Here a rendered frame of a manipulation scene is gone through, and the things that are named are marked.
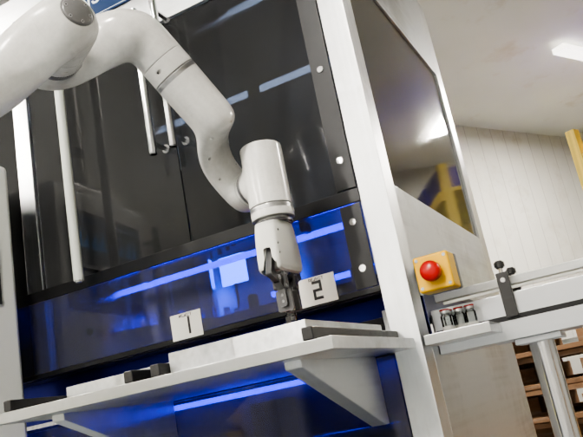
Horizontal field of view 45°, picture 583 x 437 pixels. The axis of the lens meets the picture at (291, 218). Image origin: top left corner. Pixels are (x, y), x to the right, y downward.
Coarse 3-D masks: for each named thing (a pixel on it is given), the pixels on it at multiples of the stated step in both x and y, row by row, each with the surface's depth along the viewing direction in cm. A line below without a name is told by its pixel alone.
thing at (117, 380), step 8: (112, 376) 137; (120, 376) 136; (80, 384) 140; (88, 384) 139; (96, 384) 138; (104, 384) 138; (112, 384) 137; (120, 384) 136; (72, 392) 141; (80, 392) 140; (88, 392) 139
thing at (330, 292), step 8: (328, 272) 148; (304, 280) 150; (312, 280) 149; (328, 280) 148; (304, 288) 150; (312, 288) 149; (328, 288) 148; (336, 288) 147; (304, 296) 150; (312, 296) 149; (328, 296) 147; (336, 296) 146; (304, 304) 149; (312, 304) 148
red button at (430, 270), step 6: (426, 264) 135; (432, 264) 135; (438, 264) 135; (420, 270) 136; (426, 270) 135; (432, 270) 135; (438, 270) 134; (426, 276) 135; (432, 276) 135; (438, 276) 135
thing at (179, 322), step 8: (192, 312) 162; (176, 320) 164; (184, 320) 163; (192, 320) 162; (200, 320) 160; (176, 328) 163; (184, 328) 162; (192, 328) 161; (200, 328) 160; (176, 336) 163; (184, 336) 162; (192, 336) 161
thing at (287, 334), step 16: (304, 320) 108; (320, 320) 113; (240, 336) 112; (256, 336) 111; (272, 336) 110; (288, 336) 109; (176, 352) 118; (192, 352) 116; (208, 352) 115; (224, 352) 113; (240, 352) 112; (256, 352) 111; (176, 368) 117
